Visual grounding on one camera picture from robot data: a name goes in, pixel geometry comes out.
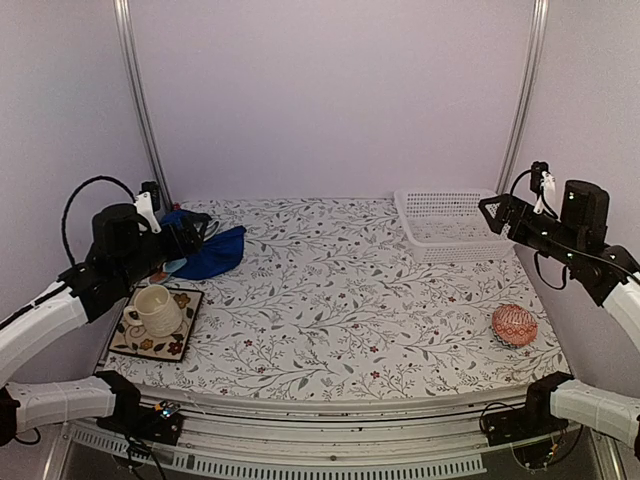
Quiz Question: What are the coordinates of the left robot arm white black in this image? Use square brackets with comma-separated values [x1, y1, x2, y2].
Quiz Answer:
[1, 201, 211, 444]

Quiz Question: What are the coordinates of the white plastic perforated basket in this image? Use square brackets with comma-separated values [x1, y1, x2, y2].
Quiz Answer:
[394, 188, 513, 263]

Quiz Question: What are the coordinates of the red white patterned bowl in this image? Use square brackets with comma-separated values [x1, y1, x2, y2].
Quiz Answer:
[491, 304, 538, 348]

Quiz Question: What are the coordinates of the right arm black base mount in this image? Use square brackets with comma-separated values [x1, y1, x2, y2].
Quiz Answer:
[479, 372, 574, 446]

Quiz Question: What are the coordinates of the right aluminium frame post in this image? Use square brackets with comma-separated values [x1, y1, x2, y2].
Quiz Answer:
[496, 0, 549, 193]

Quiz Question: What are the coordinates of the floral patterned tablecloth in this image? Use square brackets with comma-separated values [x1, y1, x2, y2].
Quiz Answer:
[105, 199, 568, 401]

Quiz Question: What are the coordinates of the floral square coaster tile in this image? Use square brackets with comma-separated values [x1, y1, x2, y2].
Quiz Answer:
[108, 285, 204, 363]

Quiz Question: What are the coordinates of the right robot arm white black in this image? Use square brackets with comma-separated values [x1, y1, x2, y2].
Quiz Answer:
[479, 180, 639, 450]

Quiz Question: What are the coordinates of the aluminium frame post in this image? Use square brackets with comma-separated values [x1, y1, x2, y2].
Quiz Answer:
[496, 0, 549, 193]
[113, 0, 173, 210]

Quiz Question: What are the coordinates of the cream ribbed mug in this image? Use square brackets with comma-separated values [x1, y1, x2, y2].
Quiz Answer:
[123, 285, 182, 337]

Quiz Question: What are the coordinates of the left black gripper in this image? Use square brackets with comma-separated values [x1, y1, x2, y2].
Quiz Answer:
[117, 212, 209, 289]

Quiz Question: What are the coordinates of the light blue orange dotted towel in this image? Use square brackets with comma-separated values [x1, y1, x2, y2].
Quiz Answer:
[158, 219, 221, 277]

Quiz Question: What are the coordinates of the left aluminium frame post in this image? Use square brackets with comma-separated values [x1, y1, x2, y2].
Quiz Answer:
[113, 0, 173, 210]

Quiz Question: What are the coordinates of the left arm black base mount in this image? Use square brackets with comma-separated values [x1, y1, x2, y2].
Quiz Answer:
[95, 371, 184, 446]

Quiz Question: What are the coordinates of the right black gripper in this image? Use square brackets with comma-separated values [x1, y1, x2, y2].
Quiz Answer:
[481, 192, 584, 266]

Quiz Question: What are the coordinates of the dark blue towel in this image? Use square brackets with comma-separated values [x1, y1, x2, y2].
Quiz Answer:
[159, 209, 246, 283]

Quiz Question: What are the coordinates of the front aluminium rail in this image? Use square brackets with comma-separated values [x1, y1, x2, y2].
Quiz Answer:
[42, 384, 626, 480]

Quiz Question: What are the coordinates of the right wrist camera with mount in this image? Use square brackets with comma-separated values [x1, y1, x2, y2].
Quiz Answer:
[530, 161, 558, 219]

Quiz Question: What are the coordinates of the left black braided cable loop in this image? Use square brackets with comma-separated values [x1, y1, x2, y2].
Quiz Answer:
[60, 174, 139, 265]

